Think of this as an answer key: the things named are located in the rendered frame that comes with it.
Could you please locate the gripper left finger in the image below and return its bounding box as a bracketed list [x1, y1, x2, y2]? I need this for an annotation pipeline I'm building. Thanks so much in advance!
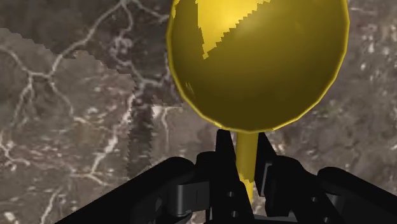
[55, 129, 256, 224]

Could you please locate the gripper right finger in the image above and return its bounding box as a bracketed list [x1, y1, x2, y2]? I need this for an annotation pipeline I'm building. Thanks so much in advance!
[253, 132, 397, 224]

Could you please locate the yellow spoon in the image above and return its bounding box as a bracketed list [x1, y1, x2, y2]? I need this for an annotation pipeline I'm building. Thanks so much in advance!
[166, 0, 351, 207]

